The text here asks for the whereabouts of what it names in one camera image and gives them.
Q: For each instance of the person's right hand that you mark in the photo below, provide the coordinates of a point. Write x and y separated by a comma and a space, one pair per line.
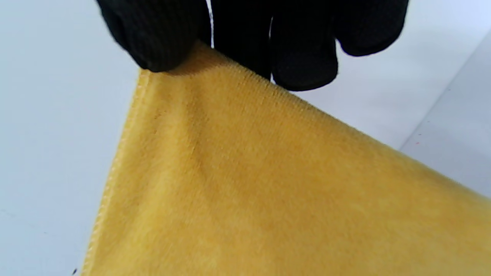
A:
245, 27

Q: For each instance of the yellow square towel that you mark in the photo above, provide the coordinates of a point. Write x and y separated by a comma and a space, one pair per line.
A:
249, 184

